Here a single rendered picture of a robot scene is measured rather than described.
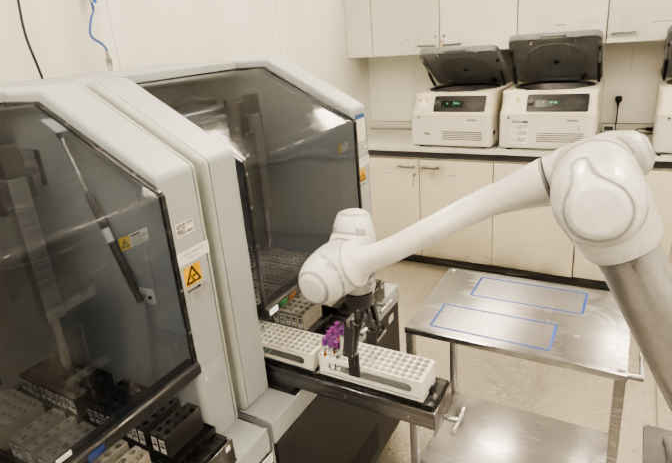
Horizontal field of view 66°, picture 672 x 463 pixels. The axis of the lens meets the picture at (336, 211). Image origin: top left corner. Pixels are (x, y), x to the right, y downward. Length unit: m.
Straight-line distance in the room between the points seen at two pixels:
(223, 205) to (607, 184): 0.83
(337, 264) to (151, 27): 1.80
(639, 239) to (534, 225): 2.69
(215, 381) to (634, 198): 1.01
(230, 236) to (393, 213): 2.65
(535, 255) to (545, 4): 1.58
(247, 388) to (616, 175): 1.06
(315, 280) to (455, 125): 2.58
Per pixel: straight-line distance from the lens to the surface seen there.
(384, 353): 1.43
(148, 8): 2.64
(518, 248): 3.67
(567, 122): 3.40
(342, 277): 1.08
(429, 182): 3.68
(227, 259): 1.31
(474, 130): 3.50
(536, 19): 3.66
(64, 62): 2.35
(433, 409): 1.35
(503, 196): 1.10
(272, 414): 1.50
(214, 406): 1.41
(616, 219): 0.85
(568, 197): 0.85
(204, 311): 1.28
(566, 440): 2.13
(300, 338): 1.54
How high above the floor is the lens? 1.68
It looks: 19 degrees down
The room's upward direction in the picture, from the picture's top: 5 degrees counter-clockwise
